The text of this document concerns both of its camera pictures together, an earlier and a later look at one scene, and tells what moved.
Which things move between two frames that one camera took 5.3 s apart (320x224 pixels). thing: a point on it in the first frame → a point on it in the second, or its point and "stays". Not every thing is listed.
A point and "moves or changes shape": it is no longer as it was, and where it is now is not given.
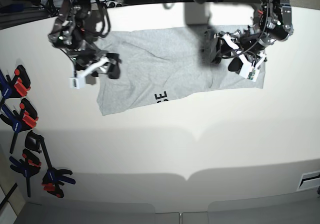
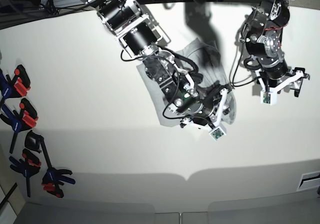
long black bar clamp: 54,177 stays
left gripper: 85,56 → 206,106
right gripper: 253,43 → 277,75
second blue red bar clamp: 26,119 stays
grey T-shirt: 161,66 moves or changes shape
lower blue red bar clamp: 29,167 stays
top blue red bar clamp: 18,86 stays
